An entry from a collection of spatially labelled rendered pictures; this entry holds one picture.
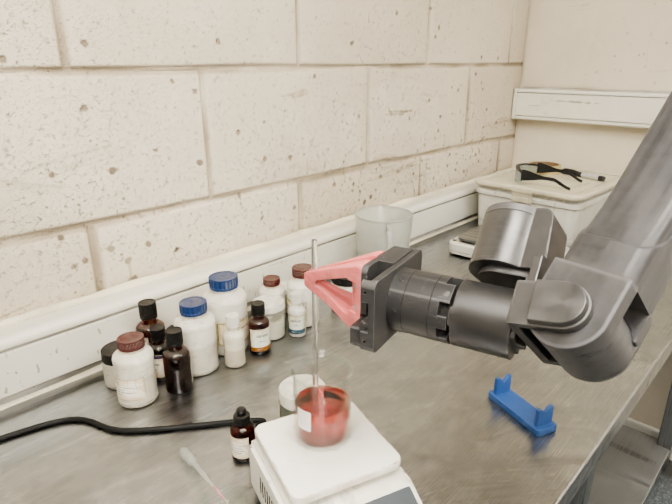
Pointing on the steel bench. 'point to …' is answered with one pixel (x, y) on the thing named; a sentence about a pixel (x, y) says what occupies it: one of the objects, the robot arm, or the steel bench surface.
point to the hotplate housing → (367, 491)
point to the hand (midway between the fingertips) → (313, 278)
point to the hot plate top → (334, 476)
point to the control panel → (397, 497)
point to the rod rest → (530, 416)
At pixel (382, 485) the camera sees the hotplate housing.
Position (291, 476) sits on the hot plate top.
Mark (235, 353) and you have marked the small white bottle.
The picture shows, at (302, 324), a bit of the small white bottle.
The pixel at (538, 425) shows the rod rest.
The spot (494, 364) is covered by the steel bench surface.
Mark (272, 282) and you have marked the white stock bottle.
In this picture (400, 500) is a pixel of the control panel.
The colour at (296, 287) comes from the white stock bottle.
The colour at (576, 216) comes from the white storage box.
